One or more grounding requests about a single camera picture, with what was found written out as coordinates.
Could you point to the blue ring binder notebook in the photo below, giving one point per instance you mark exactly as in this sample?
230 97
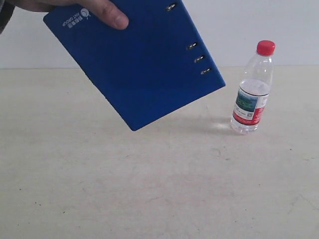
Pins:
155 66

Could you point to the grey sleeved forearm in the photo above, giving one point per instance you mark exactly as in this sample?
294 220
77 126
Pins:
6 11

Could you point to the person's bare hand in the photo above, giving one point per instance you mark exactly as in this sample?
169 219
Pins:
105 10

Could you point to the clear bottle with red cap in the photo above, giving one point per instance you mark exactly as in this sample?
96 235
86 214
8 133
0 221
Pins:
254 89

